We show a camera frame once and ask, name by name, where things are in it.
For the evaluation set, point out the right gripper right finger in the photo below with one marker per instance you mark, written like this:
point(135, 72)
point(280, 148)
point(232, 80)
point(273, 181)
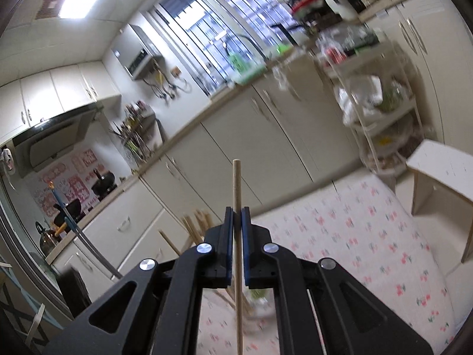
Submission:
point(320, 307)

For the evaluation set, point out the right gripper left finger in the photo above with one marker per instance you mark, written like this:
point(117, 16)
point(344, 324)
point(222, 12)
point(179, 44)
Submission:
point(154, 308)

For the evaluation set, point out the single wooden chopstick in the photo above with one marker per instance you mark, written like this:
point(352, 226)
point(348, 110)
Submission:
point(236, 191)

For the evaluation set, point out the kitchen window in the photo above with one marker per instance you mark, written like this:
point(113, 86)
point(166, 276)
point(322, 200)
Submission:
point(196, 29)

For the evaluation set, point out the clear glass jar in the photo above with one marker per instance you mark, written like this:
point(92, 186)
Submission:
point(258, 304)

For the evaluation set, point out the wooden chopstick on table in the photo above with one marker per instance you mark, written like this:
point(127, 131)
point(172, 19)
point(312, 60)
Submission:
point(170, 243)

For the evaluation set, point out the cherry print tablecloth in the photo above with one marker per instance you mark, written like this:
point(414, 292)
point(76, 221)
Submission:
point(364, 227)

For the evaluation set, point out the black wok on stove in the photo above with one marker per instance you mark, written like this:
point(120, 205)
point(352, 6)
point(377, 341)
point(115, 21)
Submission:
point(104, 184)

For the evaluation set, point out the utensil rack on counter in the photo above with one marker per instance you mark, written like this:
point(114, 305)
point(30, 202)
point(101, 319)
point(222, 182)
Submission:
point(139, 133)

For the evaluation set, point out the white wooden stool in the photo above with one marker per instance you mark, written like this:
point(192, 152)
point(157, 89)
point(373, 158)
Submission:
point(437, 165)

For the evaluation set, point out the range hood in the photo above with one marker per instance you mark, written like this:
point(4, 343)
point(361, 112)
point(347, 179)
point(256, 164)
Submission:
point(51, 139)

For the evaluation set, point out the white storage trolley rack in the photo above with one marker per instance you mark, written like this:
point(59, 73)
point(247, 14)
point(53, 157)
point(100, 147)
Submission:
point(371, 85)

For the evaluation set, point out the white upper cabinets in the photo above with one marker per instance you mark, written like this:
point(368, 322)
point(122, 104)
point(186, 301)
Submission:
point(37, 98)

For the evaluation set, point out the green dish soap bottle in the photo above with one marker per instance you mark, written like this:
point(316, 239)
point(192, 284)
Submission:
point(238, 63)

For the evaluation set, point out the white water heater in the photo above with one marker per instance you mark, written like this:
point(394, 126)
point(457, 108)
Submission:
point(135, 52)

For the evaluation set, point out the sink faucet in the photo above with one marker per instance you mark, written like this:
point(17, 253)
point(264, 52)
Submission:
point(247, 43)

